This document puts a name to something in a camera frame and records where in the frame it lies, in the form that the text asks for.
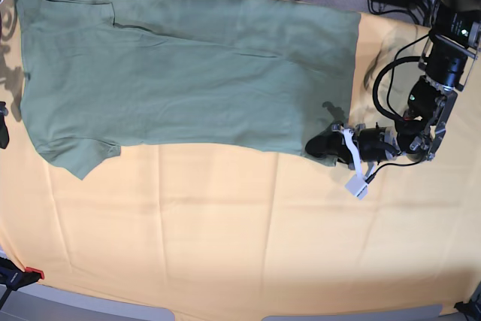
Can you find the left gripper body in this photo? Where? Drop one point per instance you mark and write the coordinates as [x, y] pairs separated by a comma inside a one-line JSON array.
[[377, 144]]

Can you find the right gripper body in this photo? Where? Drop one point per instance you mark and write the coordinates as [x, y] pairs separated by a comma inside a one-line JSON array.
[[4, 134]]

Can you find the green T-shirt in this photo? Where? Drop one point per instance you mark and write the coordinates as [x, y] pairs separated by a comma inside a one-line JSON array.
[[106, 74]]

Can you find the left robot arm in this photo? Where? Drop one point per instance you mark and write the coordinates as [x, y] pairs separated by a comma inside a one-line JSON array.
[[453, 39]]

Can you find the blue red clamp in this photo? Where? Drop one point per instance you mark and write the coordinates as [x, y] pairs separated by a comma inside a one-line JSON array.
[[14, 278]]

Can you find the yellow tablecloth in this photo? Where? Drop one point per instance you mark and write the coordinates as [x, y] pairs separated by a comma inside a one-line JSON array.
[[214, 232]]

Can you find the black corner clamp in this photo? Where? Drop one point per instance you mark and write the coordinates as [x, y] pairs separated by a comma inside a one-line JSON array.
[[470, 310]]

